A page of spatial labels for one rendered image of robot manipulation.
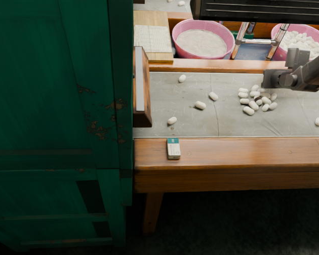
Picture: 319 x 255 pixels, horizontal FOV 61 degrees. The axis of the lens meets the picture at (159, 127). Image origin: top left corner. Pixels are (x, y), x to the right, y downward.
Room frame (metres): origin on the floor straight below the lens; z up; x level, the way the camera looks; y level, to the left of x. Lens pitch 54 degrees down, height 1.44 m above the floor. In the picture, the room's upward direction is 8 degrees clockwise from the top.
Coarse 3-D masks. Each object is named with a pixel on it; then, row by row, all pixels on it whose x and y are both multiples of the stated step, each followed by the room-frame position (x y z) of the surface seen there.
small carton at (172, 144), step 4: (168, 140) 0.44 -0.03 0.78; (172, 140) 0.44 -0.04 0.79; (176, 140) 0.44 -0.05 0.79; (168, 144) 0.43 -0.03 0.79; (172, 144) 0.43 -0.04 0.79; (176, 144) 0.43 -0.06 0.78; (168, 148) 0.41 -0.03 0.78; (172, 148) 0.41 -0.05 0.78; (176, 148) 0.42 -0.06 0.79; (168, 152) 0.40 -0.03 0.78; (172, 152) 0.40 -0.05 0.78; (176, 152) 0.40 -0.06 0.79; (168, 156) 0.39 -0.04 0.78; (172, 156) 0.39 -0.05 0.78; (176, 156) 0.39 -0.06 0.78
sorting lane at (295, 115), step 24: (168, 72) 0.78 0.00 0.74; (192, 72) 0.80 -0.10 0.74; (168, 96) 0.66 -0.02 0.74; (192, 96) 0.67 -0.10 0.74; (288, 96) 0.74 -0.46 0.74; (312, 96) 0.76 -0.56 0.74; (192, 120) 0.56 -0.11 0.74; (216, 120) 0.58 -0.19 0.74; (240, 120) 0.59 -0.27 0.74; (264, 120) 0.61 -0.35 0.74; (288, 120) 0.62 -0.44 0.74; (312, 120) 0.64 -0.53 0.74
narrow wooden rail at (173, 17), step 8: (168, 16) 1.12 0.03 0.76; (176, 16) 1.12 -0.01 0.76; (184, 16) 1.13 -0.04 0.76; (176, 24) 1.11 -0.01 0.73; (224, 24) 1.15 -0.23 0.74; (232, 24) 1.16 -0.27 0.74; (240, 24) 1.16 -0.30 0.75; (248, 24) 1.17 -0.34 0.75; (256, 24) 1.18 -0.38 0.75; (264, 24) 1.18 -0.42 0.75; (272, 24) 1.19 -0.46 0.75; (256, 32) 1.18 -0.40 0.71; (264, 32) 1.19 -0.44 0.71
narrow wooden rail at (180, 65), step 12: (180, 60) 0.83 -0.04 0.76; (192, 60) 0.84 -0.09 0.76; (204, 60) 0.85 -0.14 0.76; (216, 60) 0.86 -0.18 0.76; (228, 60) 0.87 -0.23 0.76; (240, 60) 0.88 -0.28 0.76; (252, 60) 0.89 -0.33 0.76; (204, 72) 0.80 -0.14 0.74; (216, 72) 0.81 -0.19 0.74; (228, 72) 0.82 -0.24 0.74; (240, 72) 0.83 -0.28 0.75; (252, 72) 0.84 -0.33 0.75
